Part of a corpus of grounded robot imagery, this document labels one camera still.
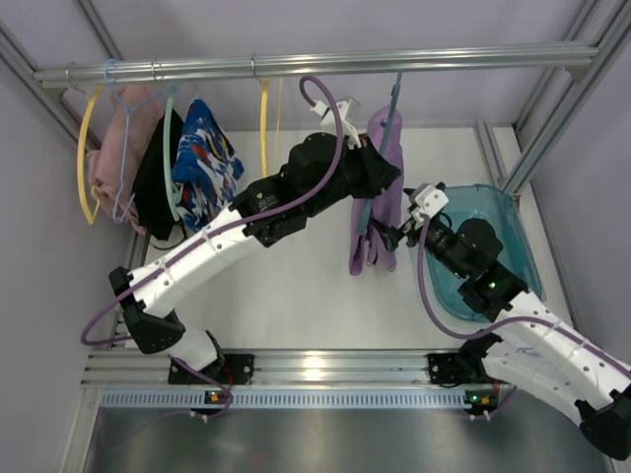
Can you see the pink trousers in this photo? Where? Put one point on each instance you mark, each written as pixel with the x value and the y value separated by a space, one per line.
pixel 103 163

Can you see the slotted cable duct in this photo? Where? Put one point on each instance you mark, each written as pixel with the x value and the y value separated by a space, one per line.
pixel 268 398

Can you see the blue red white shorts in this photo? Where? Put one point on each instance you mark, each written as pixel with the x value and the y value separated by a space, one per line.
pixel 206 170

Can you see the yellow plastic hanger right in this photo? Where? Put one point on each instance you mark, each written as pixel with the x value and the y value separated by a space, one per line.
pixel 269 161

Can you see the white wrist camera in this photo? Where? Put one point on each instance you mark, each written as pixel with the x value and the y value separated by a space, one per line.
pixel 347 108
pixel 430 201

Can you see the black trousers with drawstring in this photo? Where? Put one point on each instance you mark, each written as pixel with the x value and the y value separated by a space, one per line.
pixel 150 194

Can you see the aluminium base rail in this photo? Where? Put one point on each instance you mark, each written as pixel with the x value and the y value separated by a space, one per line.
pixel 275 368

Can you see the light blue wire hanger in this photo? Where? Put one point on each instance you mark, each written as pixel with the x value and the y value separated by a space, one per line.
pixel 118 216

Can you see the teal transparent plastic tub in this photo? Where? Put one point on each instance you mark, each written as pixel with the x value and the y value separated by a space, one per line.
pixel 487 203

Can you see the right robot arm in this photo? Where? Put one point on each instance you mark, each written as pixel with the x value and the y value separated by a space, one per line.
pixel 525 344

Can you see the teal plastic hanger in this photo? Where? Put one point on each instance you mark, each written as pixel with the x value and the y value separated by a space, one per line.
pixel 365 215

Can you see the yellow plastic hanger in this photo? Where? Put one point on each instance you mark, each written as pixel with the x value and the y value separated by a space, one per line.
pixel 90 213
pixel 269 161

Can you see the aluminium hanging rail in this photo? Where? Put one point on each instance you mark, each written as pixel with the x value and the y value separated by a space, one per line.
pixel 528 55

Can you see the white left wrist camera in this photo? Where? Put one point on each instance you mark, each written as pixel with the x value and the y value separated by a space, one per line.
pixel 347 108

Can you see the mint green plastic hanger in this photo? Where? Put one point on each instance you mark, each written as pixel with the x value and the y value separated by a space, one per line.
pixel 167 167

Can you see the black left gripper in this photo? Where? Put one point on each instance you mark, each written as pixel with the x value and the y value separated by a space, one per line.
pixel 371 165

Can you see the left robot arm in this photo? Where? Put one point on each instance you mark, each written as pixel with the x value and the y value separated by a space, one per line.
pixel 320 171

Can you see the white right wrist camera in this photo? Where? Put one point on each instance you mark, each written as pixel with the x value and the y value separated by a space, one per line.
pixel 430 201

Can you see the yellow plastic hanger left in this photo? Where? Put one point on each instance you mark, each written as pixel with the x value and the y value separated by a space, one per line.
pixel 90 213

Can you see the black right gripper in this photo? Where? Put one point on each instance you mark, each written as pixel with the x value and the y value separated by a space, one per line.
pixel 407 230

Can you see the purple trousers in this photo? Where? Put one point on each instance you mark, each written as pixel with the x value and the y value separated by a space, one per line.
pixel 368 248

